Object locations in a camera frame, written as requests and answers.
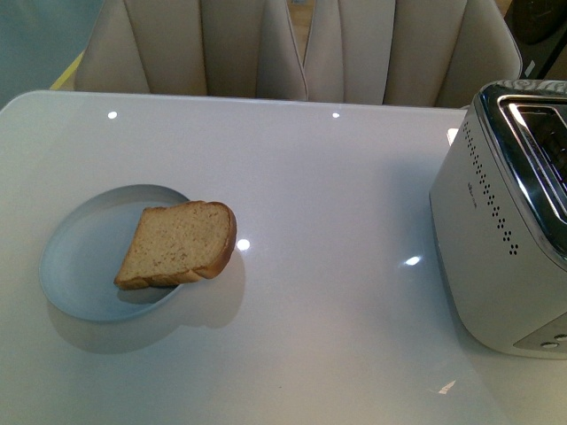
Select beige chair right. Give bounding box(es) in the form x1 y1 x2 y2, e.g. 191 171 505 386
304 1 522 108

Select beige chair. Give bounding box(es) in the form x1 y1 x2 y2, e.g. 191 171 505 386
304 1 522 108
74 1 307 100

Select slice of toast bread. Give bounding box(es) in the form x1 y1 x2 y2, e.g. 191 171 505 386
114 201 237 290

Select beige chair left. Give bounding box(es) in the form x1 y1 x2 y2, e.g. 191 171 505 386
74 1 307 100

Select dark cabinet in background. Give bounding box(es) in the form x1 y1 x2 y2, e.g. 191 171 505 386
505 0 566 81

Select silver two-slot toaster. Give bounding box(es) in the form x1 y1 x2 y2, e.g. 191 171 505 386
430 80 566 359

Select light blue round plate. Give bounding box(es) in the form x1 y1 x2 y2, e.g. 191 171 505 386
39 184 189 323

